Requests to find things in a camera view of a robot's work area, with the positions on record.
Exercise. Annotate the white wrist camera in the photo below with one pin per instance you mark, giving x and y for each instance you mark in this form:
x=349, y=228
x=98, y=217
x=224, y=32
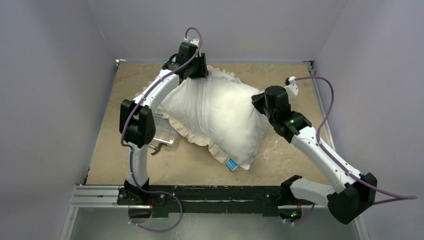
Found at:
x=291, y=87
x=193, y=41

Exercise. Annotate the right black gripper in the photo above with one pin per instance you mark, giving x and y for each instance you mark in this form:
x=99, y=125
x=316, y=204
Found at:
x=259, y=103

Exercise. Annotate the blue pillow label tag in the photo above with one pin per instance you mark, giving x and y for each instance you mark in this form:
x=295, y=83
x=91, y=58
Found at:
x=231, y=164

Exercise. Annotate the clear plastic organizer box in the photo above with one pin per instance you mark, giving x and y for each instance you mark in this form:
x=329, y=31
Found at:
x=164, y=132

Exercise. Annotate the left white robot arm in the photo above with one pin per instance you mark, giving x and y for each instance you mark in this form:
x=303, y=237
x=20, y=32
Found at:
x=136, y=121

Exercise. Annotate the grey cream ruffled pillowcase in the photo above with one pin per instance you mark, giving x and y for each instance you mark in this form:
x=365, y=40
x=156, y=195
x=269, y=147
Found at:
x=188, y=108

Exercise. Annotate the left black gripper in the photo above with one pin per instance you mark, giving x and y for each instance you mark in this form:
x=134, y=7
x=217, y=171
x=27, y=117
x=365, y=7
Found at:
x=201, y=72

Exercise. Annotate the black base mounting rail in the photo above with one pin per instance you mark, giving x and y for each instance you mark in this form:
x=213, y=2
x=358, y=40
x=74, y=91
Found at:
x=268, y=201

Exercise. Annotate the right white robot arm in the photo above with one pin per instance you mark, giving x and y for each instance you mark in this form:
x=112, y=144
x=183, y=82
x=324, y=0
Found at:
x=349, y=193

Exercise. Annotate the white pillow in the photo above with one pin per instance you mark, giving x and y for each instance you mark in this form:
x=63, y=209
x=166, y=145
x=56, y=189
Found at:
x=237, y=125

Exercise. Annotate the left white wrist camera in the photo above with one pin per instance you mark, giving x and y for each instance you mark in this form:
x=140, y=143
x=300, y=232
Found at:
x=193, y=41

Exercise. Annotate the black claw hammer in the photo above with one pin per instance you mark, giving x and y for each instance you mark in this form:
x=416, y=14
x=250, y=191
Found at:
x=156, y=148

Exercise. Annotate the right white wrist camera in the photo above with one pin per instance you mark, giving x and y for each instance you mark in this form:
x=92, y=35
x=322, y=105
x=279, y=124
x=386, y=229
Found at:
x=291, y=87

